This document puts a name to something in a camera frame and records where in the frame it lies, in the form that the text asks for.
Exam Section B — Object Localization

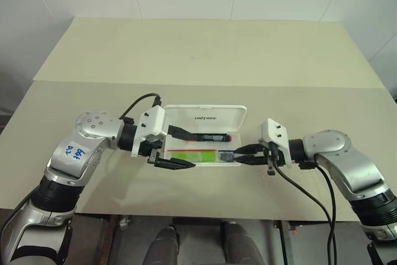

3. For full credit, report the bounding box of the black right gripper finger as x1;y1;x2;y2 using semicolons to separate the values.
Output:
234;155;268;166
232;143;265;155

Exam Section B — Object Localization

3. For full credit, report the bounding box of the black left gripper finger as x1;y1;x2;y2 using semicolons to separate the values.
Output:
167;124;196;142
153;158;197;171

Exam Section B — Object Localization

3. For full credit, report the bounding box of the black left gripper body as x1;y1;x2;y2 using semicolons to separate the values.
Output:
139;139;164;167

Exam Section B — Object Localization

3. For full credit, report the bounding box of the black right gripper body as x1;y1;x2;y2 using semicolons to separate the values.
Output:
258;143;287;166

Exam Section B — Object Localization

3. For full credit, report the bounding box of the green eraser block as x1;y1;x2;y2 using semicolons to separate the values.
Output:
168;150;220;164

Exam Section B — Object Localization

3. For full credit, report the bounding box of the small dark eraser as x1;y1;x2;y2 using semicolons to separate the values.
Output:
218;150;236;163

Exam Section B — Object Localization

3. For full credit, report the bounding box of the black marker with red cap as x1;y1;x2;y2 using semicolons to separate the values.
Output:
194;133;233;142

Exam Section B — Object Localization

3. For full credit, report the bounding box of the white open pencil case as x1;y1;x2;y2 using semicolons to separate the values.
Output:
161;103;248;167

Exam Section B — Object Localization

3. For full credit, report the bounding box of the dark rounded shape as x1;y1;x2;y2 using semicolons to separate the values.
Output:
148;224;181;265
220;220;264;265

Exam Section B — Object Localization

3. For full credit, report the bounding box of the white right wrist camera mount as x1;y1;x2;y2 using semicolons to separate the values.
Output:
258;118;293;167

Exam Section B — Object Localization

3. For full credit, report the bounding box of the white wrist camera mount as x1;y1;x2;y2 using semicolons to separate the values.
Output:
130;106;169;158
258;118;293;167

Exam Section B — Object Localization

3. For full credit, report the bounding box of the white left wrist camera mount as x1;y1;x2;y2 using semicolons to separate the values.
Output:
130;106;169;158

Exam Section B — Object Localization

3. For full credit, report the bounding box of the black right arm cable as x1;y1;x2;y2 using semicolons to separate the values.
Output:
265;142;339;265

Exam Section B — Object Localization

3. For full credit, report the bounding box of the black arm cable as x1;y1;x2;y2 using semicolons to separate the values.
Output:
118;92;163;125
265;142;339;265

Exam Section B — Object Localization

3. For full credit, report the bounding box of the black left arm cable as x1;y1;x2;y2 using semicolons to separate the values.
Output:
118;92;163;125

